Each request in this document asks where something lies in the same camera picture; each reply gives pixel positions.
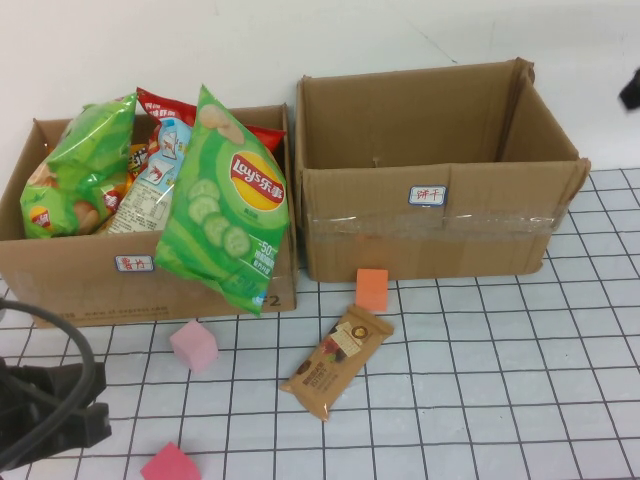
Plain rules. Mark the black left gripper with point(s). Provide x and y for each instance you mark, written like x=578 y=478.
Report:
x=30 y=415

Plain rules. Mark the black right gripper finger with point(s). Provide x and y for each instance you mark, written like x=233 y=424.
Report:
x=631 y=90

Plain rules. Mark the green Lay's cucumber chips bag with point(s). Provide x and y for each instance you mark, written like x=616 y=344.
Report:
x=220 y=215

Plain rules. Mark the brown biscuit packet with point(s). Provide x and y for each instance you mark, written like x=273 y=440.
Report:
x=330 y=370

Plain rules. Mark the orange snack bag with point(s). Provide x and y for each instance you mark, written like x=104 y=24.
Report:
x=137 y=157

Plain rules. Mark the cardboard box with F2 print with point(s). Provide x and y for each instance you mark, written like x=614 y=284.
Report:
x=75 y=290

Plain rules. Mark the red foam cube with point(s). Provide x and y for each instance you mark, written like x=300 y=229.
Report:
x=170 y=465

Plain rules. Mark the pink foam cube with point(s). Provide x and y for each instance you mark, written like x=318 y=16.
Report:
x=195 y=347

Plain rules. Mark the blue-bordered label on F2 box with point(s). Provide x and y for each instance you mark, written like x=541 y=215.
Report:
x=134 y=263

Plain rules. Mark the blue-bordered label on taped box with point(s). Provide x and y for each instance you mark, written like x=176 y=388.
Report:
x=428 y=195

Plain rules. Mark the red shrimp chips bag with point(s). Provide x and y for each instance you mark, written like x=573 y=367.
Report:
x=145 y=200

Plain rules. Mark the crumpled green Lay's chips bag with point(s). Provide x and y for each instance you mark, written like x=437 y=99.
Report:
x=75 y=160

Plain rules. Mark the taped cardboard box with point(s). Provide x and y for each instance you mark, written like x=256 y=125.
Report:
x=400 y=245

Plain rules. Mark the orange foam cube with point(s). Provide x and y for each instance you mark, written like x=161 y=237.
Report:
x=372 y=292

